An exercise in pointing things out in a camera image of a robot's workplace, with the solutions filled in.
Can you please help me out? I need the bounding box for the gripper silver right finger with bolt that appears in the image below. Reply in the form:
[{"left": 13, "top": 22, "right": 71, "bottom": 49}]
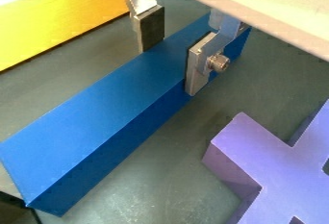
[{"left": 185, "top": 9, "right": 250, "bottom": 96}]

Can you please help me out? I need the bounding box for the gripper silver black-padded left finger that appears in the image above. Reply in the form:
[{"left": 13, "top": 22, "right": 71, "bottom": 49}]
[{"left": 124, "top": 0, "right": 165, "bottom": 52}]

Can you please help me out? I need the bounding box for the long blue block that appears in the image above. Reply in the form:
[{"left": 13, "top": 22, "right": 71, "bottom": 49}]
[{"left": 0, "top": 12, "right": 253, "bottom": 218}]

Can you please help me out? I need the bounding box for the yellow puzzle board base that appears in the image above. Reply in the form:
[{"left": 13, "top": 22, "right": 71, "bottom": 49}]
[{"left": 0, "top": 0, "right": 128, "bottom": 71}]

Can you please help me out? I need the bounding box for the purple cross-shaped block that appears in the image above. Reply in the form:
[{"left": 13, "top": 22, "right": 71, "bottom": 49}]
[{"left": 203, "top": 101, "right": 329, "bottom": 224}]

